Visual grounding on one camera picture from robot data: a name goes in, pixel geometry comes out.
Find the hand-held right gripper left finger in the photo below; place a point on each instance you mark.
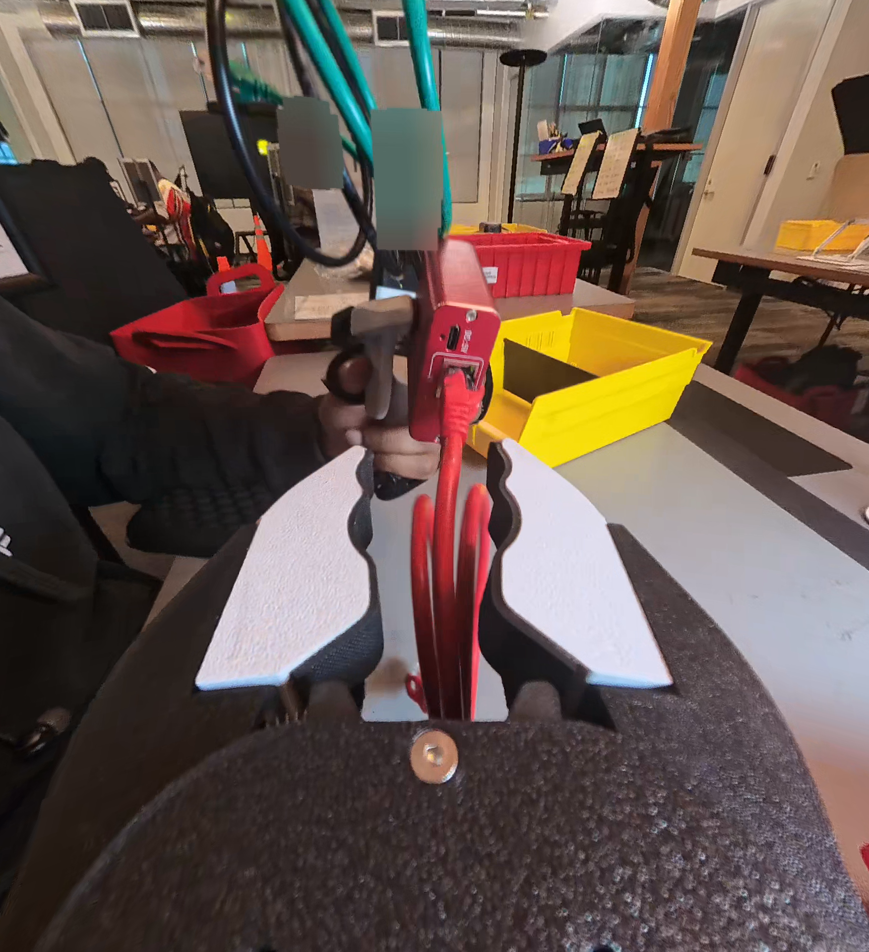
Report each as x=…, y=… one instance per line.
x=293, y=587

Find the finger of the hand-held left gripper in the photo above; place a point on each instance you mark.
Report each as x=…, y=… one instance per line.
x=379, y=316

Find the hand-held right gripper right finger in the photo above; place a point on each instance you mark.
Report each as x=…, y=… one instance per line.
x=576, y=595

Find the red ethernet adapter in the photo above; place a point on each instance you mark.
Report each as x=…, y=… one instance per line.
x=449, y=335

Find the yellow plastic bin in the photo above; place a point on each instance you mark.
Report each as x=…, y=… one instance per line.
x=613, y=394

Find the person's left forearm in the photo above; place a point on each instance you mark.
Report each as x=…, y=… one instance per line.
x=219, y=439

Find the person's left hand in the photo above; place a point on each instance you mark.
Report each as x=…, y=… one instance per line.
x=397, y=450

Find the plywood workbench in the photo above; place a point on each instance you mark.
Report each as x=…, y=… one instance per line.
x=315, y=297

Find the orange traffic cone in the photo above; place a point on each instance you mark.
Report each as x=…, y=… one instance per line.
x=263, y=249

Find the red ribbed tote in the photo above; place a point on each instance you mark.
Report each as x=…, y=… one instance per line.
x=531, y=260

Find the black bin divider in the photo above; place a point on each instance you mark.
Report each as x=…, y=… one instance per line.
x=546, y=372

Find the red bag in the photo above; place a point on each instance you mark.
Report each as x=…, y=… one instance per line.
x=196, y=342
x=799, y=387

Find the black chair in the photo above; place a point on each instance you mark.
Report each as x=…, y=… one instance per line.
x=613, y=193

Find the black floor lamp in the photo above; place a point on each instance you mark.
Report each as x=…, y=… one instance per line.
x=522, y=58

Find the person's black hoodie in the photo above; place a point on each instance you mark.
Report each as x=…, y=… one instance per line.
x=18, y=520

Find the wooden table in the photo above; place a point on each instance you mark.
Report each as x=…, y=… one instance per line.
x=799, y=268

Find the white door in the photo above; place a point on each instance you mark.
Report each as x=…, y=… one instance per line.
x=769, y=111

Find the small yellow parts bin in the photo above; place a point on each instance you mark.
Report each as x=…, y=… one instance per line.
x=814, y=236

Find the silver air duct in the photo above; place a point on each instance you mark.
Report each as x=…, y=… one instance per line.
x=181, y=18

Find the wooden post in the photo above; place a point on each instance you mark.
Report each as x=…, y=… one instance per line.
x=672, y=67

